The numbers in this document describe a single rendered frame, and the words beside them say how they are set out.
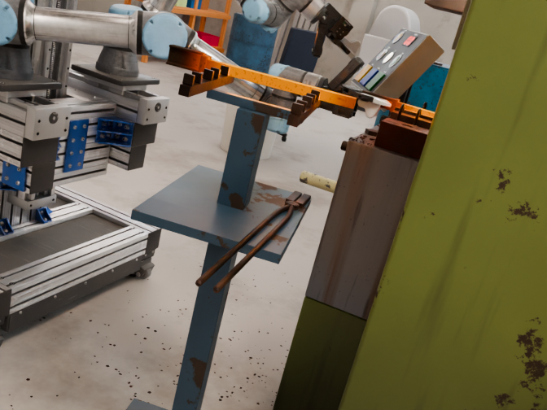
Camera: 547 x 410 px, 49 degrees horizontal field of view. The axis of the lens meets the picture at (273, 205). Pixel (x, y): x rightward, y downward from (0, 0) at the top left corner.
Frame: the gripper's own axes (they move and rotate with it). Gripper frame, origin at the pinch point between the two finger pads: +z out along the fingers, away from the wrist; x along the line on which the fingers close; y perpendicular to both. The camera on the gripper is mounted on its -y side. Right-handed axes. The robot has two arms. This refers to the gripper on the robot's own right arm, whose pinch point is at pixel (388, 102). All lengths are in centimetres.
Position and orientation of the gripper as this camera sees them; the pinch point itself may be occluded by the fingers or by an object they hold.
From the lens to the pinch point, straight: 172.0
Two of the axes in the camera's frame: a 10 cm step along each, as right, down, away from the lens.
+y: -2.4, 9.2, 3.2
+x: -3.5, 2.2, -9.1
